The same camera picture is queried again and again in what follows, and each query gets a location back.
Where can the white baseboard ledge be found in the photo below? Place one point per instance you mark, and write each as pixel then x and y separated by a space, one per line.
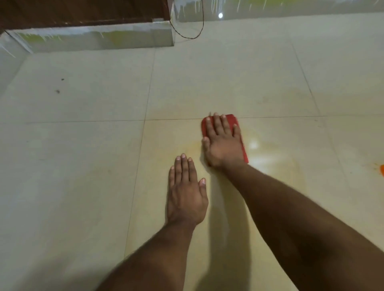
pixel 90 39

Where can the person's right hand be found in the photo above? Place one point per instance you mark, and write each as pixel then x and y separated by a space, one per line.
pixel 223 147

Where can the person's right forearm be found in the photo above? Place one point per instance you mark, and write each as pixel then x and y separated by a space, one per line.
pixel 300 228

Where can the person's left forearm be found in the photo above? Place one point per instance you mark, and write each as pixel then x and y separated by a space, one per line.
pixel 156 260

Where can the cream tiled floor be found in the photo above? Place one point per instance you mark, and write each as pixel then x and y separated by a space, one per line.
pixel 75 165

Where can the person's left hand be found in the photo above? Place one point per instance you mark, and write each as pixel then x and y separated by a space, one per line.
pixel 186 198

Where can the brown wooden panel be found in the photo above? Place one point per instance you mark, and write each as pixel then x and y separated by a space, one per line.
pixel 75 12

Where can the orange liquid spill drops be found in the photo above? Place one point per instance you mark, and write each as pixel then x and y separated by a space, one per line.
pixel 382 170

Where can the red cloth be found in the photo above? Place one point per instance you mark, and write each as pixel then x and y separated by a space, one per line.
pixel 231 119

